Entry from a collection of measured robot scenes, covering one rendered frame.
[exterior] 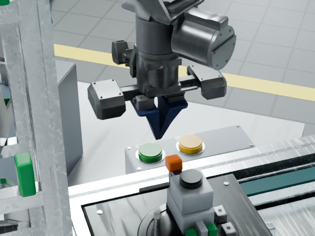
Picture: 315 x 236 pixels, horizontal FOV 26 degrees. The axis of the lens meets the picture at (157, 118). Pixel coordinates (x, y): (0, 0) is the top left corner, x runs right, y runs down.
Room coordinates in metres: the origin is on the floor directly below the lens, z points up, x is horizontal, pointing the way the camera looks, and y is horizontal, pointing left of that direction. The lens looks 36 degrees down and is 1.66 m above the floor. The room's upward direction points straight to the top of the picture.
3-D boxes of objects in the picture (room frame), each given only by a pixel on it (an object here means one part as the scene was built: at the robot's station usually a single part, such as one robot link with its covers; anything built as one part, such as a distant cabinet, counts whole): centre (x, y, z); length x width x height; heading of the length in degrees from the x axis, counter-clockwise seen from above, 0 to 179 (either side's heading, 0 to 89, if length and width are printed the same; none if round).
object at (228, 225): (0.66, -0.10, 1.00); 0.02 x 0.01 x 0.02; 18
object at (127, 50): (0.84, 0.02, 1.17); 0.07 x 0.07 x 0.06; 20
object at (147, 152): (0.87, 0.01, 0.96); 0.04 x 0.04 x 0.02
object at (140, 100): (0.79, -0.01, 1.14); 0.09 x 0.04 x 0.02; 109
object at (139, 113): (0.78, 0.02, 1.09); 0.06 x 0.04 x 0.07; 19
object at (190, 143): (0.89, -0.05, 0.96); 0.04 x 0.04 x 0.02
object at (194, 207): (0.65, -0.05, 1.06); 0.08 x 0.04 x 0.07; 19
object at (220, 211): (0.69, -0.09, 1.00); 0.02 x 0.01 x 0.02; 18
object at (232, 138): (0.89, -0.05, 0.93); 0.21 x 0.07 x 0.06; 108
